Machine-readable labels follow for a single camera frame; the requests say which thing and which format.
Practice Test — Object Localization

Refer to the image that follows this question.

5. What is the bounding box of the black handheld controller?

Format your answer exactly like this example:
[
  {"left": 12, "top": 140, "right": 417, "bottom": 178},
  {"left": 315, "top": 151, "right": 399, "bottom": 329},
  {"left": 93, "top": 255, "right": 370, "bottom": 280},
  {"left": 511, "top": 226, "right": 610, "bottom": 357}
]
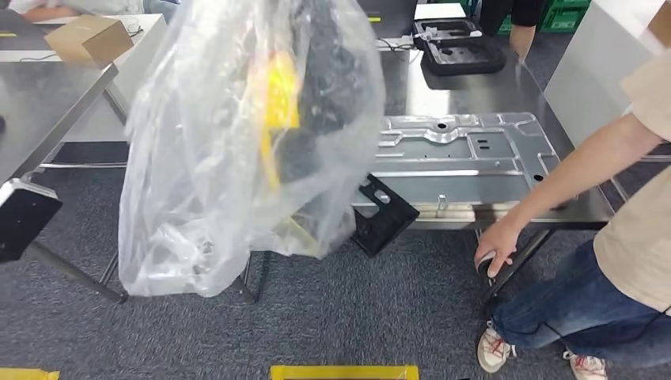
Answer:
[{"left": 476, "top": 250, "right": 500, "bottom": 279}]

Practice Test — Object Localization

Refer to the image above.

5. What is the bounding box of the clear plastic bag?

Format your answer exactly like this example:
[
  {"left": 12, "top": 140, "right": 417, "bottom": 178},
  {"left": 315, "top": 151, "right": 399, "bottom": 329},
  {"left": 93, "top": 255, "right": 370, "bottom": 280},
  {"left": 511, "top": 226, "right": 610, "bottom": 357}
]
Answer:
[{"left": 117, "top": 0, "right": 388, "bottom": 299}]

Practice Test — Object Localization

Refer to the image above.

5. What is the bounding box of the green plastic crate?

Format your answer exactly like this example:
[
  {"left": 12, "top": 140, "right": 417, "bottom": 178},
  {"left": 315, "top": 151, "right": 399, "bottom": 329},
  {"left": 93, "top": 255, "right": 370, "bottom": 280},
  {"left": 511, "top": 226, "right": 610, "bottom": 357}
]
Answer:
[{"left": 496, "top": 0, "right": 593, "bottom": 35}]

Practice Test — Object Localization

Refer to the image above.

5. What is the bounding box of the brown cardboard box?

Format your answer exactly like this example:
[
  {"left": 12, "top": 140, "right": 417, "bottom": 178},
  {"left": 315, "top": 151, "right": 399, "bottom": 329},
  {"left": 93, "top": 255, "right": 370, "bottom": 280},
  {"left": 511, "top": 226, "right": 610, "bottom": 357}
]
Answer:
[{"left": 44, "top": 13, "right": 135, "bottom": 70}]

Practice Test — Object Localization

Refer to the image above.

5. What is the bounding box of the person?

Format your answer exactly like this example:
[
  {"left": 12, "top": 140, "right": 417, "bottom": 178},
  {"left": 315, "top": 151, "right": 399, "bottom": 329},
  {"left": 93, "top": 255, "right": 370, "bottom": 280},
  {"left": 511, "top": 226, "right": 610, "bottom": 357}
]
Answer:
[
  {"left": 474, "top": 49, "right": 671, "bottom": 380},
  {"left": 480, "top": 0, "right": 550, "bottom": 63}
]

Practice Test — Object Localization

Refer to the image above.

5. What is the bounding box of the white flat box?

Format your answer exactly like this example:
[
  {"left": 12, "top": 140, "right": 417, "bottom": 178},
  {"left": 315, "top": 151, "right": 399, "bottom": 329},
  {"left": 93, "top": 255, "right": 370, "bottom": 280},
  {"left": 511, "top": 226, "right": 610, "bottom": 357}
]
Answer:
[{"left": 414, "top": 2, "right": 468, "bottom": 22}]

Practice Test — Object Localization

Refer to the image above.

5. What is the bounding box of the white table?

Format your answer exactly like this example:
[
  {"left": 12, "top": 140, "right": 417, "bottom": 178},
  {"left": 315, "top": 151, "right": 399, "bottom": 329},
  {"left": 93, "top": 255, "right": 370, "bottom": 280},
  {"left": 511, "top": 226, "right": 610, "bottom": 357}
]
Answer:
[{"left": 0, "top": 13, "right": 169, "bottom": 143}]

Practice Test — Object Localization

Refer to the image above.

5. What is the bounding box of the black mat with yellow sticker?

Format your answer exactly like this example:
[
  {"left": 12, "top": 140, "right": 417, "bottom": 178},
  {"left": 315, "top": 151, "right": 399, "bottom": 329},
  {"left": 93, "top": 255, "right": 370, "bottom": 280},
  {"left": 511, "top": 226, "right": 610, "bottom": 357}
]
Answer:
[{"left": 358, "top": 0, "right": 419, "bottom": 40}]

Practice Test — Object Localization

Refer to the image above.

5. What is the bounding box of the steel workbench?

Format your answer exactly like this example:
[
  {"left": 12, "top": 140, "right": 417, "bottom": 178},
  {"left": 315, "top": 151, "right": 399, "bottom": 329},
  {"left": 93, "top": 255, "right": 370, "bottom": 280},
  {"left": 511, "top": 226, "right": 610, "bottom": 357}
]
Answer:
[{"left": 350, "top": 31, "right": 619, "bottom": 308}]

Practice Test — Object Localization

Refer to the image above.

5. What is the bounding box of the steel table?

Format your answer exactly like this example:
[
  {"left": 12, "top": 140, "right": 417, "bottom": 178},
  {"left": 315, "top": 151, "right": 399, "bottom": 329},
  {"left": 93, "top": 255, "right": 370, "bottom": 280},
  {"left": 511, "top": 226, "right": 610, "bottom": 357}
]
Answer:
[{"left": 0, "top": 63, "right": 130, "bottom": 306}]

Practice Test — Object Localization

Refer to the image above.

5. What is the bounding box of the yellow floor tape square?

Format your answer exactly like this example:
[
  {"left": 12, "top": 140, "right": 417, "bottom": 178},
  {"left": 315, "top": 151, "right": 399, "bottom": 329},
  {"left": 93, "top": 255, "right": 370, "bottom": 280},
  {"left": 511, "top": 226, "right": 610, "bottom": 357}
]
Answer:
[
  {"left": 0, "top": 368, "right": 60, "bottom": 380},
  {"left": 270, "top": 365, "right": 420, "bottom": 380}
]

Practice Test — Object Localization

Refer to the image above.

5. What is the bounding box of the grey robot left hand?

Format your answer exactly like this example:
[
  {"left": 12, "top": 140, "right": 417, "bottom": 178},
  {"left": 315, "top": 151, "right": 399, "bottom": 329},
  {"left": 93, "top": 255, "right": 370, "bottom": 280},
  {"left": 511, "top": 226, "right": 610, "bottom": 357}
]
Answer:
[{"left": 251, "top": 0, "right": 376, "bottom": 180}]

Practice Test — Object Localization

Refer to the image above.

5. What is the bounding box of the person's right hand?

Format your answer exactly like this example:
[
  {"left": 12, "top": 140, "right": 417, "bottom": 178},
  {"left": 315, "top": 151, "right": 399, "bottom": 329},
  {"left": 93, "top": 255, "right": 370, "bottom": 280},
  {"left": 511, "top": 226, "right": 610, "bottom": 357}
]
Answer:
[{"left": 474, "top": 218, "right": 521, "bottom": 279}]

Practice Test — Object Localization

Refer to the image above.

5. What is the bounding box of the black plastic plate frame part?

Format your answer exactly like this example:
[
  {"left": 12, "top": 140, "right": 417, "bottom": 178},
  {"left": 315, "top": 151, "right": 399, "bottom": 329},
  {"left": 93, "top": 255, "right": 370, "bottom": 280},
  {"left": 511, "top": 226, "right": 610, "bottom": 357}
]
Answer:
[{"left": 293, "top": 0, "right": 422, "bottom": 259}]

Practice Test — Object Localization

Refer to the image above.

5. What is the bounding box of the white partition board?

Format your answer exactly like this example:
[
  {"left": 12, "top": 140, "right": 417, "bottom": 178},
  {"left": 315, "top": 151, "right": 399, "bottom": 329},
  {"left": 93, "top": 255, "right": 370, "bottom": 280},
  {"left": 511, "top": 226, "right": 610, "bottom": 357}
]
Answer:
[{"left": 544, "top": 0, "right": 671, "bottom": 149}]

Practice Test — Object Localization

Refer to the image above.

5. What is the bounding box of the black flat box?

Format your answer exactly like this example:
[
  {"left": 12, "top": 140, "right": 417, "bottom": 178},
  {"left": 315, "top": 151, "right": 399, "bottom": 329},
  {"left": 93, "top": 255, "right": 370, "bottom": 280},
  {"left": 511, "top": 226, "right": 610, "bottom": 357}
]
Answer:
[{"left": 0, "top": 178, "right": 64, "bottom": 264}]

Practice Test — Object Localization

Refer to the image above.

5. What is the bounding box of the stamped sheet metal panel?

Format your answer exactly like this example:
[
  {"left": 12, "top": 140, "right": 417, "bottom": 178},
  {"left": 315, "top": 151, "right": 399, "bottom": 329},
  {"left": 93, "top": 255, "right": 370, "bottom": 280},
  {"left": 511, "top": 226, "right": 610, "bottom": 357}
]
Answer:
[{"left": 352, "top": 111, "right": 563, "bottom": 220}]

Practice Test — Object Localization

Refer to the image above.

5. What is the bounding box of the black foam tray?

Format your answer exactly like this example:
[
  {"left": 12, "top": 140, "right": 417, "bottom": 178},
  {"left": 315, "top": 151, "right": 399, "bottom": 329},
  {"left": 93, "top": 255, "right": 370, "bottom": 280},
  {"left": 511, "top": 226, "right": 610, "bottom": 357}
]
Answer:
[{"left": 412, "top": 18, "right": 508, "bottom": 78}]

